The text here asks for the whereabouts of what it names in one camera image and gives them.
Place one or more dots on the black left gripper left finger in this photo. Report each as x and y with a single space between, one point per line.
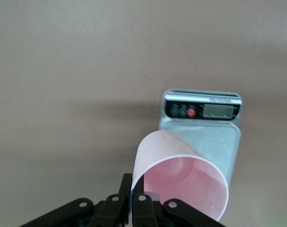
110 212

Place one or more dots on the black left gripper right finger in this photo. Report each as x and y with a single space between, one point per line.
143 212

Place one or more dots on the pink plastic cup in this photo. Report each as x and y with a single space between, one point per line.
185 179

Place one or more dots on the silver digital kitchen scale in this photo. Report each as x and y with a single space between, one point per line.
219 151

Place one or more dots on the brown table cover sheet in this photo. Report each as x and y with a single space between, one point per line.
63 71

